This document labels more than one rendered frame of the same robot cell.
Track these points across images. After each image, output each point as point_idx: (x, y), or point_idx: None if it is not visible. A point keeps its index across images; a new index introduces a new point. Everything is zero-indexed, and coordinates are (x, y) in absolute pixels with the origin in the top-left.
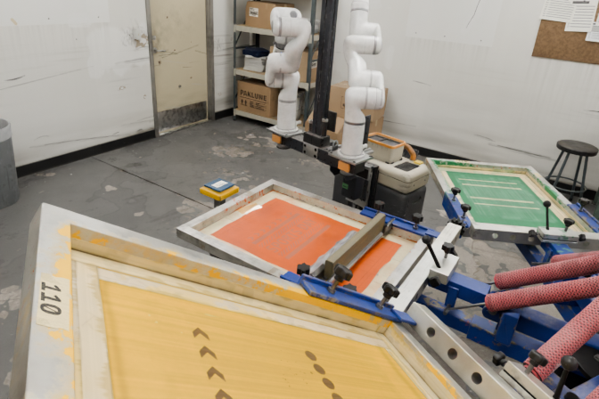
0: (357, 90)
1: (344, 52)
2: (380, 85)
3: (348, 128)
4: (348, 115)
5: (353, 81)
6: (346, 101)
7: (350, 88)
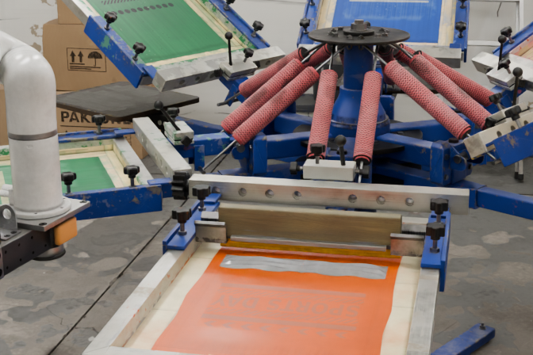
0: (42, 57)
1: None
2: (16, 39)
3: (55, 144)
4: (51, 116)
5: (1, 51)
6: (45, 88)
7: (36, 59)
